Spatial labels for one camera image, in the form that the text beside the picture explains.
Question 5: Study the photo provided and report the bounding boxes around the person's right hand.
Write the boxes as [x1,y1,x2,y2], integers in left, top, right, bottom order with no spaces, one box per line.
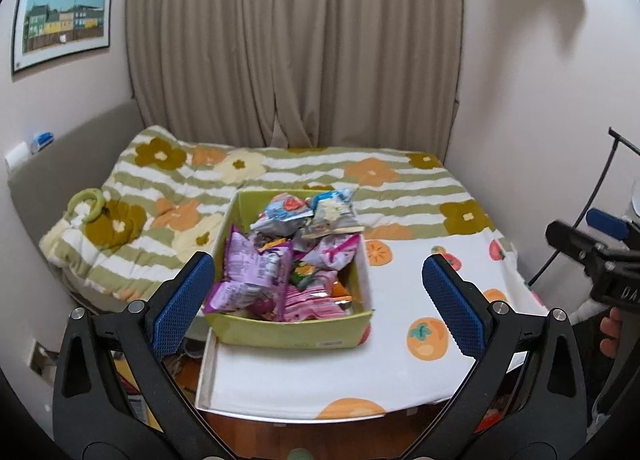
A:
[600,307,622,358]

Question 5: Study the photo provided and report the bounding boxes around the purple snack bag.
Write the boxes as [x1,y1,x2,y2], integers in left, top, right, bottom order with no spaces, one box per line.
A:
[203,226,293,321]

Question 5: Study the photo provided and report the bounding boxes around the blue red white snack bag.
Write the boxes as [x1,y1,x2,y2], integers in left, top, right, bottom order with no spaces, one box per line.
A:
[250,192,314,237]

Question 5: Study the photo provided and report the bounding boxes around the grey headboard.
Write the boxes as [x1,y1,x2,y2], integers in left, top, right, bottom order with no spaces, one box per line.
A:
[8,99,144,243]

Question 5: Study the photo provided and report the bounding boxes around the blue white bottle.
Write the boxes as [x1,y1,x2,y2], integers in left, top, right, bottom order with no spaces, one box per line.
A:
[30,132,54,154]

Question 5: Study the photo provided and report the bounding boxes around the orange snack packet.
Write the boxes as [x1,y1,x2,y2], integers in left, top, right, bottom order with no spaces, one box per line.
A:
[330,280,352,300]

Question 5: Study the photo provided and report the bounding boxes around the framed houses picture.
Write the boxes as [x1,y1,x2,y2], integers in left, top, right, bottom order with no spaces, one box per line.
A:
[11,0,112,74]

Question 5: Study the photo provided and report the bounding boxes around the beige curtain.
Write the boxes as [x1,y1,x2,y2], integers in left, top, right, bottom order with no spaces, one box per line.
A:
[126,0,463,157]

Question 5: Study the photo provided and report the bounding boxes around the floral striped quilt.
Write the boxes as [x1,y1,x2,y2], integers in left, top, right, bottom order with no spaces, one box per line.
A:
[39,126,500,302]

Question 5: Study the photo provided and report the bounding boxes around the green ring toy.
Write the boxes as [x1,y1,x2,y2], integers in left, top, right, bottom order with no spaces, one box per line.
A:
[65,188,105,224]

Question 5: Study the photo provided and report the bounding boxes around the pink striped snack packet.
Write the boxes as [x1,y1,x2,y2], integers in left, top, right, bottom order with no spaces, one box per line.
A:
[283,286,352,322]

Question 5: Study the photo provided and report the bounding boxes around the pink persimmon snack packet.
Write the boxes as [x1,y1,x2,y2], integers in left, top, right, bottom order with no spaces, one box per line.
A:
[302,234,360,272]

